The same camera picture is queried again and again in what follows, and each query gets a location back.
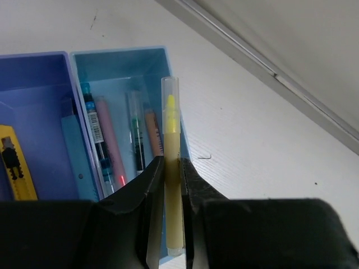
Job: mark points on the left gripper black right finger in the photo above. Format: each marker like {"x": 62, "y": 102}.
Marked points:
{"x": 266, "y": 233}

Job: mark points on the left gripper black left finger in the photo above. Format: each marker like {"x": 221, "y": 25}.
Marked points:
{"x": 121, "y": 231}

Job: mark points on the orange pink pen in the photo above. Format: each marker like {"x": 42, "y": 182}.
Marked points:
{"x": 153, "y": 131}

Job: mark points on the cream yellow pen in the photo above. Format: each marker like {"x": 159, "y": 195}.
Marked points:
{"x": 171, "y": 127}

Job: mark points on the green clear pen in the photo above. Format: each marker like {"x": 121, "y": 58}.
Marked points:
{"x": 136, "y": 124}

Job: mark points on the light blue plastic bin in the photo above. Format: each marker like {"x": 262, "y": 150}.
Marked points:
{"x": 122, "y": 106}

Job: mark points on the dark blue plastic bin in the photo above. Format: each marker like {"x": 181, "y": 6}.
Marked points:
{"x": 32, "y": 88}

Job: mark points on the aluminium rail right side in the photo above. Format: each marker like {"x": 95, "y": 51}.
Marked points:
{"x": 246, "y": 55}

